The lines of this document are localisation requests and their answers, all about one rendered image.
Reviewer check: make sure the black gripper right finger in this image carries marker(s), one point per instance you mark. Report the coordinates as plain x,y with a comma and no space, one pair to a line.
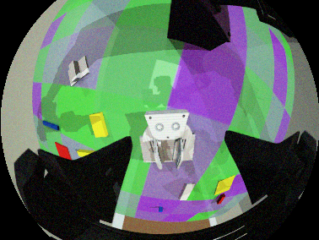
258,161

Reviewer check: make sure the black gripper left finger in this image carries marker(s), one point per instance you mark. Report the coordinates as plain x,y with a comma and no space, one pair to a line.
96,178

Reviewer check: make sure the yellow rectangular block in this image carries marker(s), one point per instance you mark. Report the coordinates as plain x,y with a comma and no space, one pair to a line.
98,124

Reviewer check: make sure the blue flat bar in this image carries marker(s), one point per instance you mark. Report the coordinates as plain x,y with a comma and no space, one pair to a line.
52,125

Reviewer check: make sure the white flat bar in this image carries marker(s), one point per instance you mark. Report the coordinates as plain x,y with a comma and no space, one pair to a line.
187,191

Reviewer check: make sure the yellow rectangular bar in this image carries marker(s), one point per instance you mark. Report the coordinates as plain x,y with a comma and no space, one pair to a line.
83,153

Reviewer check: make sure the red flat plate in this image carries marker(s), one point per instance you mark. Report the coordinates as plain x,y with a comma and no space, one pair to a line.
63,151

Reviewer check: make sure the yellow flat rectangular plate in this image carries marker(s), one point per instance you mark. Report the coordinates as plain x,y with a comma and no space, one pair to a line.
224,185

